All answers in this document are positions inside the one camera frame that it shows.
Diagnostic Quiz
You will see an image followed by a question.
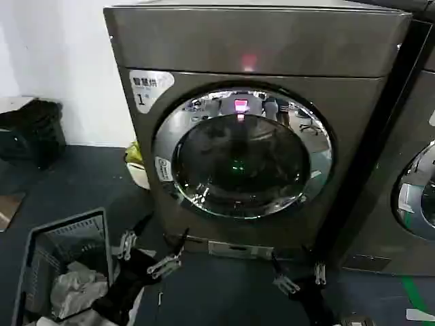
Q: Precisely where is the yellow and white bag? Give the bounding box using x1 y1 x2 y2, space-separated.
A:
123 140 151 190

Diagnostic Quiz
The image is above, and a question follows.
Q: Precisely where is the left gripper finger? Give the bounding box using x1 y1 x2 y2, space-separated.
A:
118 222 146 261
146 228 190 280

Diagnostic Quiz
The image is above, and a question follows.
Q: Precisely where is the black garment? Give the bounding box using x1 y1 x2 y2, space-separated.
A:
90 271 137 326

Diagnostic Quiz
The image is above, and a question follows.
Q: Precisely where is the grey dryer with white label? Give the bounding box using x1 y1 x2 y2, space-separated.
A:
342 67 435 278

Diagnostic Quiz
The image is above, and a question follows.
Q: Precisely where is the round glass dryer door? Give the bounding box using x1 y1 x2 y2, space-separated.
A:
152 79 337 220

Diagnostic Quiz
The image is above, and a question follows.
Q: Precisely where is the grey front-load dryer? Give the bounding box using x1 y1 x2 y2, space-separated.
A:
103 0 414 261

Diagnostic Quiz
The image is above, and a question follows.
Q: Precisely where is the black upright post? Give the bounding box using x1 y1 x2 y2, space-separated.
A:
318 18 433 270

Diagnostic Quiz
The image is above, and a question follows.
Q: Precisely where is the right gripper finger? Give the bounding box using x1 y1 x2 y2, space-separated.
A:
270 253 301 295
305 246 328 286

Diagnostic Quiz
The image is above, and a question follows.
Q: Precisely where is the black bin with bag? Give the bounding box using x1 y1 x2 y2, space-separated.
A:
0 98 67 171

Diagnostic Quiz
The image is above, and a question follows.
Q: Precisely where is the brown cardboard sheet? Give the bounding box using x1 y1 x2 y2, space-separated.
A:
0 192 27 232

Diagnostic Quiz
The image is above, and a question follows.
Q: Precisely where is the chrome-ringed dryer door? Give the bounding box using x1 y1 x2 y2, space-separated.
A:
390 139 435 242

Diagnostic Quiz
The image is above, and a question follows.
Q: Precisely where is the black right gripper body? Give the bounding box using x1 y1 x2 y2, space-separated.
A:
288 283 338 326

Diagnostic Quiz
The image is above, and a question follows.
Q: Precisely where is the grey plastic laundry basket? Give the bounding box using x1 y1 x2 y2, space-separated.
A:
11 206 116 326

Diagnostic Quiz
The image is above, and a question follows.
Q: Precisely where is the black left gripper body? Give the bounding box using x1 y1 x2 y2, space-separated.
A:
115 249 162 296

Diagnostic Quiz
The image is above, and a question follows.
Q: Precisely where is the pale grey crumpled garment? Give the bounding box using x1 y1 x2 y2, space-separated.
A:
50 260 109 321

